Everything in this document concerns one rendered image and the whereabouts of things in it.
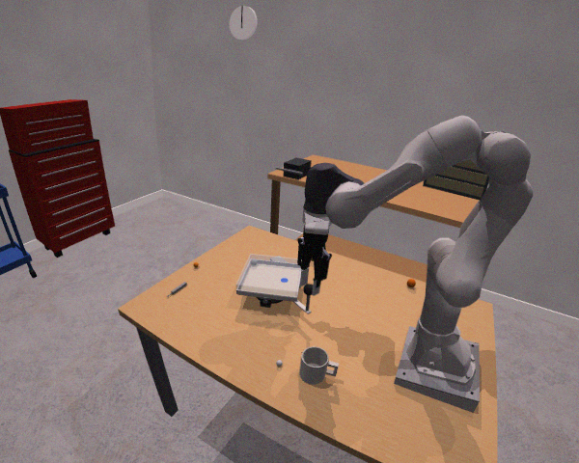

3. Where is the dark grey mug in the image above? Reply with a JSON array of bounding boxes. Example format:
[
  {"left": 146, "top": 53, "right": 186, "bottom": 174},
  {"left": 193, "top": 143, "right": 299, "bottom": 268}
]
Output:
[{"left": 299, "top": 346, "right": 339, "bottom": 385}]

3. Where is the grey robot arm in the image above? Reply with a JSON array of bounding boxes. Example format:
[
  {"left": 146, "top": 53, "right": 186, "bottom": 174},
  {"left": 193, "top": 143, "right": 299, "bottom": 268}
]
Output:
[{"left": 302, "top": 116, "right": 534, "bottom": 385}]

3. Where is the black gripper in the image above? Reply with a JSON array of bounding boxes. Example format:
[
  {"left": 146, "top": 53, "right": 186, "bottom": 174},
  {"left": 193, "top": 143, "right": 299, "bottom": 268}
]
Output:
[{"left": 297, "top": 232, "right": 332, "bottom": 296}]

